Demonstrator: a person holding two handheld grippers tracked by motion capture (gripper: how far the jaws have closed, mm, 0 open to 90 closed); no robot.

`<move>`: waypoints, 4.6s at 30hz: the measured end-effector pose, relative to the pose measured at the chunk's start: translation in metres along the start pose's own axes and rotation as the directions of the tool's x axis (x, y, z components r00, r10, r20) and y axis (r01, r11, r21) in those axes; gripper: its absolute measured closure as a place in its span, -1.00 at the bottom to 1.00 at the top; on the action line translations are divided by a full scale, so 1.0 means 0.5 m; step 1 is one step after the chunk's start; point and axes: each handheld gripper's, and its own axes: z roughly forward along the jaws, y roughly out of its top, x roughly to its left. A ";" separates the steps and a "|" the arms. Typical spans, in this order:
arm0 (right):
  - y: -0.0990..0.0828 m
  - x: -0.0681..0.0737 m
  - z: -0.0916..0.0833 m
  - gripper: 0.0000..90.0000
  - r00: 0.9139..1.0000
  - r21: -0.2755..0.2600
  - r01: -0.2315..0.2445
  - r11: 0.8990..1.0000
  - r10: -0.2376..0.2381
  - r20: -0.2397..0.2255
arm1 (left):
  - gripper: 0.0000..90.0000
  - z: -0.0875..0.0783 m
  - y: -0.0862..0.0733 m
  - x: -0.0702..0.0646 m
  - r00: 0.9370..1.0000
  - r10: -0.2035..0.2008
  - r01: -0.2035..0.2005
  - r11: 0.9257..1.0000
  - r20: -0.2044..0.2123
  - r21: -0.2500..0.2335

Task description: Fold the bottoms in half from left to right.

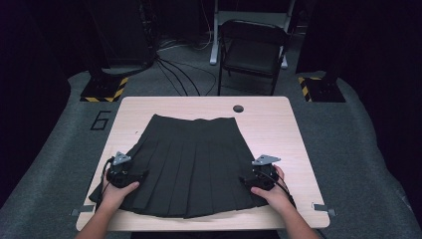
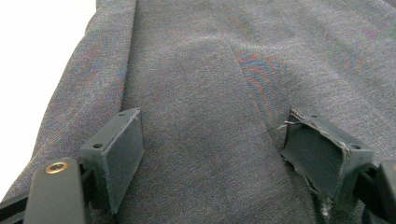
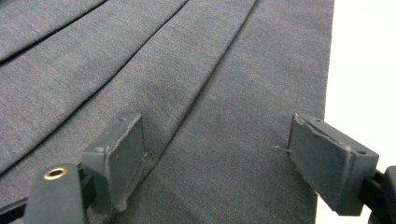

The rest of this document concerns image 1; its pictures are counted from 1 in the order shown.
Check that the person's right hand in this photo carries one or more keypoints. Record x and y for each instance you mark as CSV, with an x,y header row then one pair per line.
x,y
277,197

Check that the black equipment cabinet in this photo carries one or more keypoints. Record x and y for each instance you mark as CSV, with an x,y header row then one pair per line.
x,y
122,33

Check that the black folding chair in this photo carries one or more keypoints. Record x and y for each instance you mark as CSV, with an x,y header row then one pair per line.
x,y
252,54

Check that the grey table edge bracket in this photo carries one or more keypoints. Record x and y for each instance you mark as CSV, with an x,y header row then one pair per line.
x,y
87,208
321,207

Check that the black pleated skirt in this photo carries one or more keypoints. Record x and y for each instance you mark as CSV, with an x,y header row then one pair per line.
x,y
195,159

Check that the person's left hand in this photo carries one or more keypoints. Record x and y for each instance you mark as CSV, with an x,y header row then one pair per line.
x,y
114,196

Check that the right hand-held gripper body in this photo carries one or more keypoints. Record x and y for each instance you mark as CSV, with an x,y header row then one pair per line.
x,y
263,177

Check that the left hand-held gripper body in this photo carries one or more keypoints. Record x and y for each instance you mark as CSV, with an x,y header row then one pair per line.
x,y
121,174

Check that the black stand base striped edge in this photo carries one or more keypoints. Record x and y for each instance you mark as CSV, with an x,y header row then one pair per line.
x,y
103,89
325,91

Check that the dark round table grommet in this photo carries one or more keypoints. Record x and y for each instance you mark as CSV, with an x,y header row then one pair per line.
x,y
238,108

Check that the dark curtain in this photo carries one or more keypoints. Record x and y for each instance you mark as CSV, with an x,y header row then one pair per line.
x,y
26,83
381,66

